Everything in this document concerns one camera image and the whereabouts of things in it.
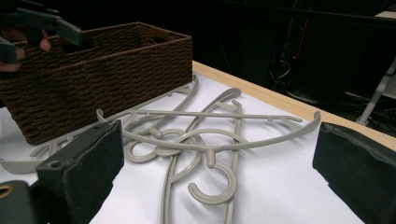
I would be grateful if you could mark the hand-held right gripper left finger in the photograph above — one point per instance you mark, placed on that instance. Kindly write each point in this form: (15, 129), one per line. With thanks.
(81, 174)

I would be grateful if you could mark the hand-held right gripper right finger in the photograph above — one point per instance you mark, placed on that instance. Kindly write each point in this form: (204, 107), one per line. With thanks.
(361, 174)

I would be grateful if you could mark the brown woven basket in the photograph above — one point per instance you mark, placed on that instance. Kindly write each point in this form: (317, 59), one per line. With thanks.
(109, 81)

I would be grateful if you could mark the grey plastic clothes hanger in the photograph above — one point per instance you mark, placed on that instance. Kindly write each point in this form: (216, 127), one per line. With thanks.
(15, 167)
(231, 183)
(166, 199)

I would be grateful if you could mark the white metal frame desk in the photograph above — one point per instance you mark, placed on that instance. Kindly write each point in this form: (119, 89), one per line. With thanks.
(375, 96)

